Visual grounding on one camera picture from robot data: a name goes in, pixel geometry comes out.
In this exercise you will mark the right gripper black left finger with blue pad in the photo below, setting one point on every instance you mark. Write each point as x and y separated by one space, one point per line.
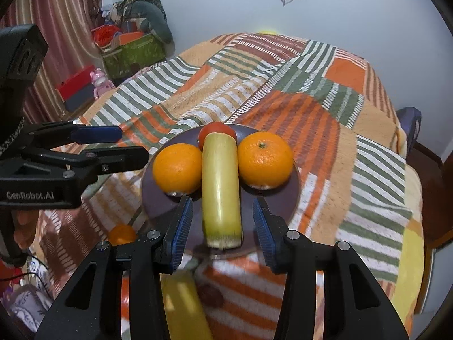
89 305

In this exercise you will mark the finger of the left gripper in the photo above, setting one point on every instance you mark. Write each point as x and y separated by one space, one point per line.
81 133
89 164

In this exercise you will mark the person's hand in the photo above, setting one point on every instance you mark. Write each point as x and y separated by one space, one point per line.
25 229

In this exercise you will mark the red box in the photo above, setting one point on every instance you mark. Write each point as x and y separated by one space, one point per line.
77 90

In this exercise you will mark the pink toy figure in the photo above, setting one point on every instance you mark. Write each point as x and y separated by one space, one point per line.
101 83

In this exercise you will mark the orange on blanket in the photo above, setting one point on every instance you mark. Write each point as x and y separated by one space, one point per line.
122 234

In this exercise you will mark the dark purple plate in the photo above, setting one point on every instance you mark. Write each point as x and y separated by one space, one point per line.
282 201

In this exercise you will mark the left orange on plate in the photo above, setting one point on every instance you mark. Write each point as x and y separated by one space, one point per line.
177 169

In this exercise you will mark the orange on plate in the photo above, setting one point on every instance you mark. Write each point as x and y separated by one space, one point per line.
177 169
265 160

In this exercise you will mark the green storage box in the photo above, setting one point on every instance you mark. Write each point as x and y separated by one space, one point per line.
125 60

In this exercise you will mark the striped patchwork blanket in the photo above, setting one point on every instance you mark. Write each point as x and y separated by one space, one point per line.
349 148

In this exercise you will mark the small dark red fruit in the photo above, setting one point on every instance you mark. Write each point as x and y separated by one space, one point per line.
209 295

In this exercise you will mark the striped red curtain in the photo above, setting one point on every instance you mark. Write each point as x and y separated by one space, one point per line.
66 26

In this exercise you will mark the red tomato on plate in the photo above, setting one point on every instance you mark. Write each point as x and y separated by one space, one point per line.
214 127

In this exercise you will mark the yellow sugarcane piece on plate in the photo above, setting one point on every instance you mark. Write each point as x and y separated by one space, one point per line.
220 195

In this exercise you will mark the grey plush toy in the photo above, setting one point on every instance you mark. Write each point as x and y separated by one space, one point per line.
148 19

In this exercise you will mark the right orange on plate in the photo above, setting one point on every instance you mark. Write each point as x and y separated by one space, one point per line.
265 160

